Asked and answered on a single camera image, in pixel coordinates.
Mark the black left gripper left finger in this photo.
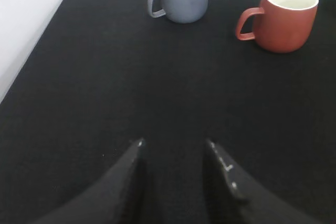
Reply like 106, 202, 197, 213
35, 138, 146, 223

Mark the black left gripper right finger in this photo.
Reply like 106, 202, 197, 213
205, 138, 318, 223

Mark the black table cloth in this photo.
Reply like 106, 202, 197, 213
1, 0, 335, 223

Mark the red ceramic mug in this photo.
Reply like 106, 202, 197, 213
235, 0, 319, 53

